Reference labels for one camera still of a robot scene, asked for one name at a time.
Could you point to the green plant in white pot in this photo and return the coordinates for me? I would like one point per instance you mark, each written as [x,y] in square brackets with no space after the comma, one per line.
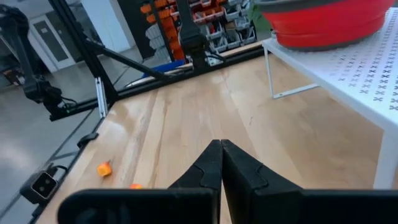
[258,18]

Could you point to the black aluminium table frame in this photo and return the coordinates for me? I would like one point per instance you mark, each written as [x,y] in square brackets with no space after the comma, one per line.
[81,46]

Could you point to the black table edge clamp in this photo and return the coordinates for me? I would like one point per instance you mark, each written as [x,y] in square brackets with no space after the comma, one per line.
[88,139]

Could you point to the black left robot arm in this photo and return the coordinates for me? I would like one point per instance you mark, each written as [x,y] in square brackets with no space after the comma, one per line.
[191,37]

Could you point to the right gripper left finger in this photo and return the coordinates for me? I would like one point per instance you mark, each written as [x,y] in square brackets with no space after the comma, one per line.
[202,186]

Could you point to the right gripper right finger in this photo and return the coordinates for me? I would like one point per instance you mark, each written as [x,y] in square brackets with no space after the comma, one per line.
[248,193]

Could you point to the white perforated metal shelf riser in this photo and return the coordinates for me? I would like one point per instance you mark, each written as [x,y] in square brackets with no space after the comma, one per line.
[357,77]

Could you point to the red collapsible colander grey rim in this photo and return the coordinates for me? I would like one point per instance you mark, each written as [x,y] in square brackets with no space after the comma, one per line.
[326,28]

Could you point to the silver frame bracket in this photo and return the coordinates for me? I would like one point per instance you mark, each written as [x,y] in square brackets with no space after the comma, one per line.
[101,98]

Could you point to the parts bin storage rack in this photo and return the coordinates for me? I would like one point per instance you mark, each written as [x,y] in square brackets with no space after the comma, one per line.
[230,28]

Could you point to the black table-level camera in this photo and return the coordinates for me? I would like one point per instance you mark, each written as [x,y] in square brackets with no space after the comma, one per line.
[42,186]

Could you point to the blue plastic bin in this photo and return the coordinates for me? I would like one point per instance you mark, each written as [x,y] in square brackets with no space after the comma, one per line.
[168,67]

